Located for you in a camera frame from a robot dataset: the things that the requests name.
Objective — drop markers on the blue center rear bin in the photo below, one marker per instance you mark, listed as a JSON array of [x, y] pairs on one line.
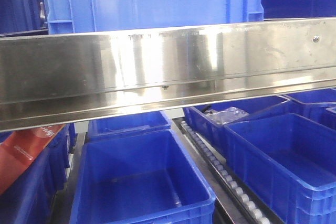
[[127, 125]]

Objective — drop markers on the red cardboard box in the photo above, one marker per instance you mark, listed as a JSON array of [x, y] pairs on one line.
[[20, 150]]

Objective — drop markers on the white roller track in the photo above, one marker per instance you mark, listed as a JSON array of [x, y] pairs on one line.
[[225, 179]]

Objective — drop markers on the blue center front bin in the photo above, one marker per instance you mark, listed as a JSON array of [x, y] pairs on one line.
[[147, 178]]

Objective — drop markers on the rail screw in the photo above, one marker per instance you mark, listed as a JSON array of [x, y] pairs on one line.
[[316, 38]]

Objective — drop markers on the blue far right bin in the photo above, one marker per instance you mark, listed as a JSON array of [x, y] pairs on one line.
[[317, 105]]

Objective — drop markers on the clear plastic bag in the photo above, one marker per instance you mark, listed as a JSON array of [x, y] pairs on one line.
[[226, 116]]

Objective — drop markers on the blue right rear bin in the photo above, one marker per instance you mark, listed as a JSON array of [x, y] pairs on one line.
[[257, 108]]

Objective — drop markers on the blue left front bin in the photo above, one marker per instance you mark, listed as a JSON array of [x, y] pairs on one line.
[[29, 199]]

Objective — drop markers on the blue right front bin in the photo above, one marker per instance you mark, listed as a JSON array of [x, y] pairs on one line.
[[288, 161]]

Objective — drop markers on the stainless steel shelf rail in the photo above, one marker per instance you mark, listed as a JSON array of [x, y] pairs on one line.
[[56, 79]]

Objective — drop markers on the dark blue upper-left bin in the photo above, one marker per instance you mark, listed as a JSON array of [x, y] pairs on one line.
[[21, 15]]

